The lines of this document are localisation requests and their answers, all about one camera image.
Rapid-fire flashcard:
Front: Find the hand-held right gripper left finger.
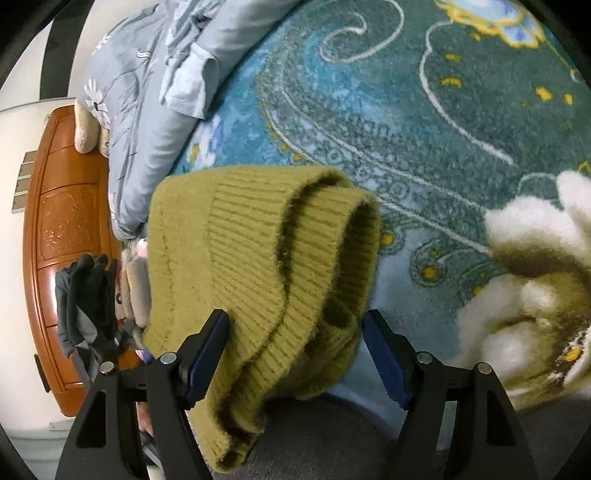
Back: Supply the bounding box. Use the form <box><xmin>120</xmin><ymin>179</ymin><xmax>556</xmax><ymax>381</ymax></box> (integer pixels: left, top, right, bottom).
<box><xmin>54</xmin><ymin>308</ymin><xmax>230</xmax><ymax>480</ymax></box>

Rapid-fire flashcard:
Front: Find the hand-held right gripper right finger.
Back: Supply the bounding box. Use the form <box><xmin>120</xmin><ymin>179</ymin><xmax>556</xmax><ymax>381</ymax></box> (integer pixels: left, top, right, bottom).
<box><xmin>362</xmin><ymin>309</ymin><xmax>539</xmax><ymax>480</ymax></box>

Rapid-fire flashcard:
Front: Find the olive green knit sweater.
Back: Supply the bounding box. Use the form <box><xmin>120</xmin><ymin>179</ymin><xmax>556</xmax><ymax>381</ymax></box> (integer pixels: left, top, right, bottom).
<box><xmin>141</xmin><ymin>164</ymin><xmax>383</xmax><ymax>475</ymax></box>

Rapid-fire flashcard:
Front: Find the person's left hand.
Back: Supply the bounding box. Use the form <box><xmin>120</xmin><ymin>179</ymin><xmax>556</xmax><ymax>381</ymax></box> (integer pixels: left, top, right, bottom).
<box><xmin>54</xmin><ymin>254</ymin><xmax>122</xmax><ymax>370</ymax></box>

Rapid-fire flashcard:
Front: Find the wooden headboard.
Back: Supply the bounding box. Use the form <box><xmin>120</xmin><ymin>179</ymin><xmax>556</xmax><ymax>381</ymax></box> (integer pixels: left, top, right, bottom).
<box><xmin>23</xmin><ymin>105</ymin><xmax>153</xmax><ymax>416</ymax></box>

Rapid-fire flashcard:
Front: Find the teal floral blanket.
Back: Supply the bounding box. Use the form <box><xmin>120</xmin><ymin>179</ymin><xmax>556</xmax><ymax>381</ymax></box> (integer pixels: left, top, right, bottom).
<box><xmin>173</xmin><ymin>0</ymin><xmax>591</xmax><ymax>411</ymax></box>

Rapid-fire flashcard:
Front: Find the blue floral duvet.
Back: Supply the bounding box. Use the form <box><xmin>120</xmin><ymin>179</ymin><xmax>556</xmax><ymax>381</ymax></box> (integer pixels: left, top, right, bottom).
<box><xmin>76</xmin><ymin>0</ymin><xmax>324</xmax><ymax>241</ymax></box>

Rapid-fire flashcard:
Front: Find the cream pillow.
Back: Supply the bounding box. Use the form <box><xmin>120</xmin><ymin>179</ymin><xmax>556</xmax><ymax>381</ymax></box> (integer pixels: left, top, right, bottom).
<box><xmin>74</xmin><ymin>102</ymin><xmax>112</xmax><ymax>155</ymax></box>

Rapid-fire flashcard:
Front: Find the light blue shirt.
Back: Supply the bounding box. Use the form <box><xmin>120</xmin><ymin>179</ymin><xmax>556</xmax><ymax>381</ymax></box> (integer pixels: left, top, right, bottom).
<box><xmin>159</xmin><ymin>44</ymin><xmax>221</xmax><ymax>120</ymax></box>

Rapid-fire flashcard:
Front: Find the white wardrobe with black band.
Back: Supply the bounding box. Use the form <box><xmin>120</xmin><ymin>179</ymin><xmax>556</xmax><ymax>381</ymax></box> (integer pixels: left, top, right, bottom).
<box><xmin>0</xmin><ymin>0</ymin><xmax>121</xmax><ymax>112</ymax></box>

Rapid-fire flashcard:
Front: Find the grey wall switch row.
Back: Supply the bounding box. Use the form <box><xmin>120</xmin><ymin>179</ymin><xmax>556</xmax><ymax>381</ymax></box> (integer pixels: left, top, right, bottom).
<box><xmin>13</xmin><ymin>150</ymin><xmax>37</xmax><ymax>215</ymax></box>

